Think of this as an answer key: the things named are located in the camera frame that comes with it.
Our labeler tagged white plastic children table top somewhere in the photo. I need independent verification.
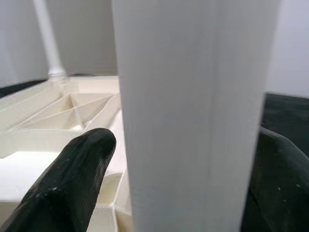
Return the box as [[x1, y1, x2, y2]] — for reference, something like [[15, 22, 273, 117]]
[[0, 74, 135, 232]]

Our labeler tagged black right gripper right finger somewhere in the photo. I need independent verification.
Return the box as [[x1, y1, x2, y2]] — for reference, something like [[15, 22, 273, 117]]
[[241, 127, 309, 232]]

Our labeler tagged white plastic table leg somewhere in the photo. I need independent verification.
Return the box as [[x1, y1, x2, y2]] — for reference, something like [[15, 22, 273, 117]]
[[32, 0, 67, 82], [111, 0, 282, 232]]

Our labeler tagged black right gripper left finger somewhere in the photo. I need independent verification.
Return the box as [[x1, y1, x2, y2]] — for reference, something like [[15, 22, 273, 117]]
[[0, 128, 117, 232]]

